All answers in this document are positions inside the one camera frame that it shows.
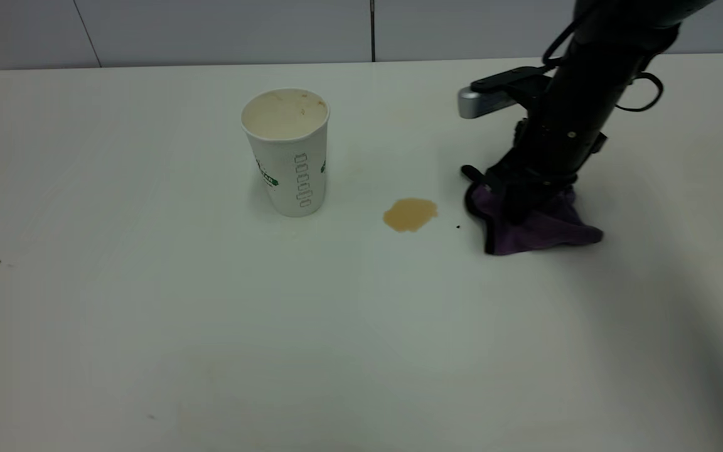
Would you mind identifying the brown coffee spill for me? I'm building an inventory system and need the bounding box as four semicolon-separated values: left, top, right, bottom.
382;198;439;232

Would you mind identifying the purple cloth with black trim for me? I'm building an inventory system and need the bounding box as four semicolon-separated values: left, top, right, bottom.
461;164;604;257

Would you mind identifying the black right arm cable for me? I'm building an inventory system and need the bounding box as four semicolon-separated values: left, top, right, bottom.
542;18;665;114

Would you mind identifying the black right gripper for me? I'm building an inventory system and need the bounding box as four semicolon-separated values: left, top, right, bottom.
482;116;608;224

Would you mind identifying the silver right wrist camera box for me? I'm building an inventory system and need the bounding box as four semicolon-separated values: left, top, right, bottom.
458;65;558;121

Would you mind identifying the white paper cup green logo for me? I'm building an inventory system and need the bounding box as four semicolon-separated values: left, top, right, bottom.
240;88;331;219

